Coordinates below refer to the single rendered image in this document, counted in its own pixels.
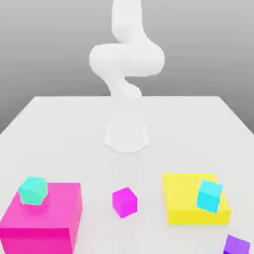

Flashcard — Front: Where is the large pink box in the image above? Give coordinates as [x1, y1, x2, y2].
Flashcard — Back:
[0, 182, 83, 254]

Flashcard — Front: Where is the small cyan cube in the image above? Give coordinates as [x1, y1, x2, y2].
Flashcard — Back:
[195, 179, 224, 214]

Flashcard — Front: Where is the small magenta cube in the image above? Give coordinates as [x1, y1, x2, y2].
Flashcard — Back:
[112, 187, 138, 219]

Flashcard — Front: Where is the small purple cube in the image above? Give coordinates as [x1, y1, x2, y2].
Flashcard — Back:
[222, 234, 251, 254]

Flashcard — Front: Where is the large yellow box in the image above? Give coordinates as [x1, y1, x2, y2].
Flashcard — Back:
[162, 173, 232, 226]

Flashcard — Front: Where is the small teal cube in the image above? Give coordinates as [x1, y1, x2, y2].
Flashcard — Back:
[18, 176, 49, 206]

